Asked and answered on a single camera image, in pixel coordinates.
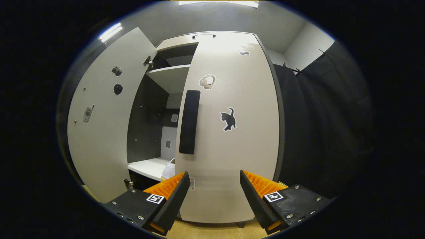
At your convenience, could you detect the white cabinet door phone sticker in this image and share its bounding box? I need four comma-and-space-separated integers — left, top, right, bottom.
67, 27, 158, 203

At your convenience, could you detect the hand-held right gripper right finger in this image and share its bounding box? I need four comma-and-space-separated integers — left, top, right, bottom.
240, 170, 332, 234

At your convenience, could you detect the white canvas shoe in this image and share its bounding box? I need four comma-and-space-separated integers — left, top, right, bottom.
161, 158, 176, 181

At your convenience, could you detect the black door handle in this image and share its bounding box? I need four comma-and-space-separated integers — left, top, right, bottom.
179, 90, 201, 155

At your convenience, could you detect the white cabinet door cat sticker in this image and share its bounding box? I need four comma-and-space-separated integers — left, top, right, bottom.
175, 32, 280, 224

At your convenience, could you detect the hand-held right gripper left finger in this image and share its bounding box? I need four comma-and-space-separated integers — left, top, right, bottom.
103, 171, 191, 237

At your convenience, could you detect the white shoe cabinet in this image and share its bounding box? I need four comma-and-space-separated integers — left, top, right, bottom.
126, 31, 286, 229

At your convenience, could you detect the ceiling light panel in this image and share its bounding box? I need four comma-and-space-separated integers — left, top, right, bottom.
179, 0, 259, 8
99, 23, 123, 43

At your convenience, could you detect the white cabinet shelf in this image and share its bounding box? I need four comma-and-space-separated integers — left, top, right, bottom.
146, 64, 191, 94
128, 157, 173, 182

